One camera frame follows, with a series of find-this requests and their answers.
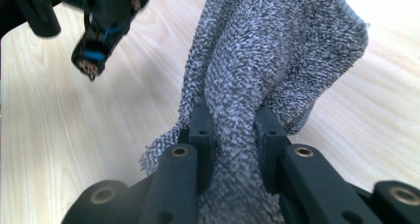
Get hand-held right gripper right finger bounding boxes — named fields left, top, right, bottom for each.
left=254, top=105, right=291, bottom=194

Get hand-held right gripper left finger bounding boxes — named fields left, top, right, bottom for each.
left=177, top=102, right=218, bottom=195

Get blue toy car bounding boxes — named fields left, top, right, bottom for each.
left=70, top=0, right=157, bottom=83

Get grey cloth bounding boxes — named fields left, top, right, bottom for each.
left=138, top=0, right=369, bottom=224

